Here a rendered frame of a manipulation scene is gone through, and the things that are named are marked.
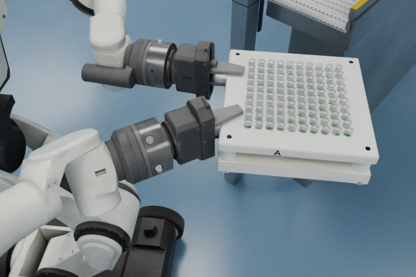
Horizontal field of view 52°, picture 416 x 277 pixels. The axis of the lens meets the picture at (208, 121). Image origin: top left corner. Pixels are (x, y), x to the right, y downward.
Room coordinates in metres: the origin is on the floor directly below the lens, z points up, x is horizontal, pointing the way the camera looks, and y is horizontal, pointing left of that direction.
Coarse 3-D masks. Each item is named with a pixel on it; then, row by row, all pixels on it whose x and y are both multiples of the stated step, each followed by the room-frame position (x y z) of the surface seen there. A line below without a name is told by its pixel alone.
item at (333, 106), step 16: (272, 80) 0.58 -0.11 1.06; (288, 80) 0.57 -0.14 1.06; (320, 80) 0.57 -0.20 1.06; (256, 96) 0.54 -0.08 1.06; (272, 96) 0.53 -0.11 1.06; (288, 96) 0.53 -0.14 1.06; (304, 96) 0.54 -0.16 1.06; (320, 96) 0.53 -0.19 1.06; (256, 112) 0.50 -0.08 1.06; (272, 112) 0.50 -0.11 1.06; (288, 112) 0.50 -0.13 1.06; (304, 112) 0.50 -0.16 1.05; (320, 112) 0.49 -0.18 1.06; (336, 112) 0.50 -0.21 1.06
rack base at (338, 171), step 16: (240, 160) 0.44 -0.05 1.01; (256, 160) 0.44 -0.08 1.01; (272, 160) 0.44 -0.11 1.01; (288, 160) 0.44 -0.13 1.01; (304, 160) 0.44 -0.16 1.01; (320, 160) 0.44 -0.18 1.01; (288, 176) 0.42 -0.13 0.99; (304, 176) 0.42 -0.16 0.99; (320, 176) 0.42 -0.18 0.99; (336, 176) 0.41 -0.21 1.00; (352, 176) 0.41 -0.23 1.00; (368, 176) 0.41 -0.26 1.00
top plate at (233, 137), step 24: (264, 72) 0.60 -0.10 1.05; (360, 72) 0.61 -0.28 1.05; (240, 96) 0.54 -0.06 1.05; (264, 96) 0.54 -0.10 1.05; (336, 96) 0.54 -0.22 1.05; (360, 96) 0.54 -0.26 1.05; (240, 120) 0.48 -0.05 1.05; (264, 120) 0.48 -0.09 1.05; (360, 120) 0.48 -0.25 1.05; (240, 144) 0.43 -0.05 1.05; (264, 144) 0.43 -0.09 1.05; (288, 144) 0.43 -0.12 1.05; (312, 144) 0.43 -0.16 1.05; (336, 144) 0.43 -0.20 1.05; (360, 144) 0.43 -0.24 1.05
